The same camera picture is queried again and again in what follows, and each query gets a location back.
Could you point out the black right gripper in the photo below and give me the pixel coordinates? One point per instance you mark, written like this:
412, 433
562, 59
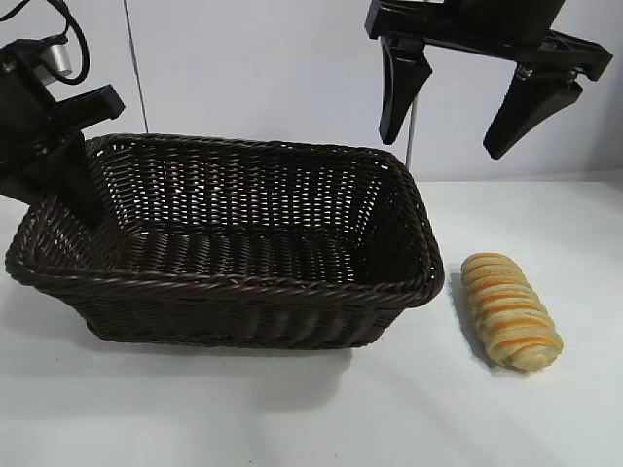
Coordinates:
467, 24

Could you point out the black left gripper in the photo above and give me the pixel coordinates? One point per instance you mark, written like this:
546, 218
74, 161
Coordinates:
29, 117

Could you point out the dark brown wicker basket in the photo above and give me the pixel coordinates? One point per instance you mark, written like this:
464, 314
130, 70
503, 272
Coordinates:
233, 301

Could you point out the long striped bread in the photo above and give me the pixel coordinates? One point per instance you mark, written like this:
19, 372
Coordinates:
511, 311

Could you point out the thin grey metal rod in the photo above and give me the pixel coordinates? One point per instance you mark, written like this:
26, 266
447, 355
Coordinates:
137, 73
410, 131

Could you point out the silver metal cylinder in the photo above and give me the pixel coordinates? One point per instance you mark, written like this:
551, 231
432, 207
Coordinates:
59, 58

